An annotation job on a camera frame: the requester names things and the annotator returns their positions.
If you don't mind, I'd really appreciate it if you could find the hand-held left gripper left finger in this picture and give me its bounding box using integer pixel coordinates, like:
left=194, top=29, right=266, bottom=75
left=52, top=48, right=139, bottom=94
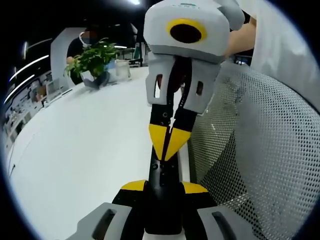
left=66, top=179, right=148, bottom=240

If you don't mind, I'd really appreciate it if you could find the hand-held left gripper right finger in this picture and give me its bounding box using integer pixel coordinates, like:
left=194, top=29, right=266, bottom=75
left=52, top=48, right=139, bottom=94
left=181, top=181, right=243, bottom=240

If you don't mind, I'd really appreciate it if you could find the black remote control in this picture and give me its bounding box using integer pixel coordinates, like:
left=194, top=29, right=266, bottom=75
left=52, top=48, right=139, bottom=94
left=143, top=147, right=187, bottom=236

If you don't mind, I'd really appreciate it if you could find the person's white shirt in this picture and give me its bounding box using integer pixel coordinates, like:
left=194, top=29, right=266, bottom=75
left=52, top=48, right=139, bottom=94
left=238, top=0, right=316, bottom=106

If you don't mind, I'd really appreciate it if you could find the clear glass jar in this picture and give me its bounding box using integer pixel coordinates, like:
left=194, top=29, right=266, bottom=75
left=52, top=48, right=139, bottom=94
left=114, top=59, right=132, bottom=81

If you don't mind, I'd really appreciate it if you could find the white mesh office chair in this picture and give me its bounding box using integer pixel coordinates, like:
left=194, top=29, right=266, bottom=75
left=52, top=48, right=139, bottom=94
left=187, top=61, right=320, bottom=240

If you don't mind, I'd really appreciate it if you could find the green potted plant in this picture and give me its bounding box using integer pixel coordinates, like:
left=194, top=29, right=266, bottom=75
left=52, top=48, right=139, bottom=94
left=63, top=38, right=121, bottom=89

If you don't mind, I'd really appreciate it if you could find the grey office chair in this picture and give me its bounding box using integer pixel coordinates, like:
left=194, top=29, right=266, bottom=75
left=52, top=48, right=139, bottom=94
left=45, top=78, right=67, bottom=101

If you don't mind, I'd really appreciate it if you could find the long ceiling light strip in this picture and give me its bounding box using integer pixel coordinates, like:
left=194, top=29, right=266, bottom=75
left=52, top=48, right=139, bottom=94
left=9, top=54, right=50, bottom=81

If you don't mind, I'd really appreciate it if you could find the short ceiling light strip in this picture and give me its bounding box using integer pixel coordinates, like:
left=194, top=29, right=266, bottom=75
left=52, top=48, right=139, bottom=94
left=3, top=74, right=36, bottom=104

